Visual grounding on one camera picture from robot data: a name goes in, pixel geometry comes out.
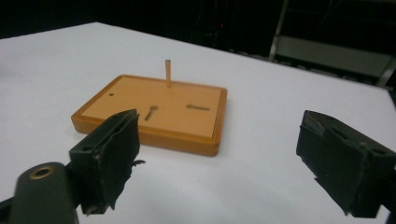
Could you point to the wooden stand peg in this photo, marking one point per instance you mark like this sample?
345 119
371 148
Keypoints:
168 73

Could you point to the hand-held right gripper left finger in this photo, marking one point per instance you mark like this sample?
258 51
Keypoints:
106 155

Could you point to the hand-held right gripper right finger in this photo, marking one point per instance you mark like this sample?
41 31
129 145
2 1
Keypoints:
339 161

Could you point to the wooden photo frame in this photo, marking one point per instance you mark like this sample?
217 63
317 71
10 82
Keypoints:
174 109

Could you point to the metal stand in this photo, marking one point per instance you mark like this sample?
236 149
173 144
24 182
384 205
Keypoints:
330 54

